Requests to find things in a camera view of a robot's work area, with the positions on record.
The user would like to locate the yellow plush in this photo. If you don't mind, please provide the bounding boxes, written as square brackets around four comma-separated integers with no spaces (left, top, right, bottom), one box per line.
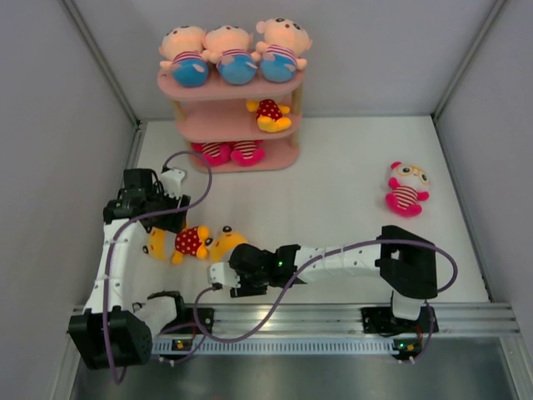
[206,225,248,263]
[246,99,292,133]

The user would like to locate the yellow plush table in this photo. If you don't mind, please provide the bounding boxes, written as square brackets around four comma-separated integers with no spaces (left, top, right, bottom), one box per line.
[142,226,211,265]

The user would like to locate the boy doll blue shorts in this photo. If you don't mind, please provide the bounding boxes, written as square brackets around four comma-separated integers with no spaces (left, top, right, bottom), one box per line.
[202,25,257,86]
[159,25,209,88]
[254,17,312,83]

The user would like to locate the pink plush with glasses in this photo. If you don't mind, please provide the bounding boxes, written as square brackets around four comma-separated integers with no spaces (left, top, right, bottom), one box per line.
[385,161,431,218]

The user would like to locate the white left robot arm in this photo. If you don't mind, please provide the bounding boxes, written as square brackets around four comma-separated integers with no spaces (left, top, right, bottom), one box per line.
[67,168,191,370]

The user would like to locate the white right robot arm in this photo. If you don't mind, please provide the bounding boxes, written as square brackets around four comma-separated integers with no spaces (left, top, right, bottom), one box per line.
[228,225,438,331]

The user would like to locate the pink three-tier wooden shelf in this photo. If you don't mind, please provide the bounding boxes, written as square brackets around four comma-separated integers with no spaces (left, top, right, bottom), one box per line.
[157,70,305,171]

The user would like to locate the left pink striped plush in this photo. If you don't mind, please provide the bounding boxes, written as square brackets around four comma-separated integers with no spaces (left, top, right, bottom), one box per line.
[191,142,231,168]

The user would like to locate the pink striped plush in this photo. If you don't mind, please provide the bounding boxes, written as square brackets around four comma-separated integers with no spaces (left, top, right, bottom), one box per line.
[230,140,265,167]
[191,142,231,168]

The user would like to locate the right pink striped plush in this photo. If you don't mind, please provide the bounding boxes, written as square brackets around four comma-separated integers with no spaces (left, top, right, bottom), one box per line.
[230,140,265,167]

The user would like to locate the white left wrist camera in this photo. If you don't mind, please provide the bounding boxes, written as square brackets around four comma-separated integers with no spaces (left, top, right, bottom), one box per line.
[159,167,187,199]

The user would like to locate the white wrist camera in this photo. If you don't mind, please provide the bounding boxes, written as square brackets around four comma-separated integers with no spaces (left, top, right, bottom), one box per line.
[159,167,187,199]
[207,262,241,288]

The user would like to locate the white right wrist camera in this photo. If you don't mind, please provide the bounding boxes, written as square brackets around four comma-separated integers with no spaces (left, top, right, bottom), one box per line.
[207,262,241,288]

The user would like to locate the aluminium front rail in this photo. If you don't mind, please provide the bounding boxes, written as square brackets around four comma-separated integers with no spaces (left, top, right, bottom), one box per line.
[68,303,521,369]

